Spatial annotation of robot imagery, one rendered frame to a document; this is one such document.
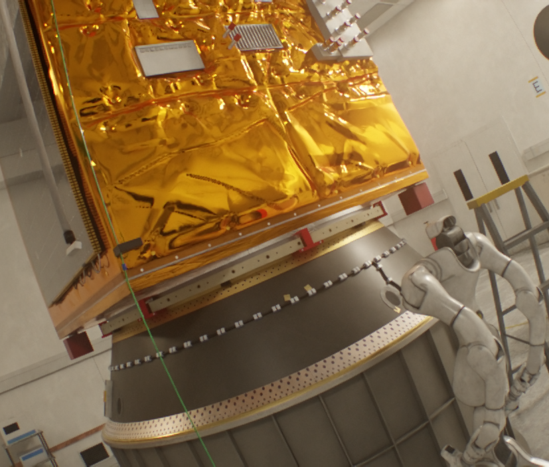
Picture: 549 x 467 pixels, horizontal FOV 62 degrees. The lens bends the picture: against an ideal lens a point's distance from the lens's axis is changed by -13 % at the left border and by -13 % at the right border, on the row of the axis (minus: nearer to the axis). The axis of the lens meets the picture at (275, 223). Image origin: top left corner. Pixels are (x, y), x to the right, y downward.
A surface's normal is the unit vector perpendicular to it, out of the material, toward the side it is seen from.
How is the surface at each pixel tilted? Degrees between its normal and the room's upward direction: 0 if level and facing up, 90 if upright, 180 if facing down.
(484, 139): 90
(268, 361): 62
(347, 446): 90
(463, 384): 89
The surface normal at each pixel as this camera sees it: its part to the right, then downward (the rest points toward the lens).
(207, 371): -0.37, -0.42
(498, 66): -0.73, 0.26
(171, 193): 0.55, -0.27
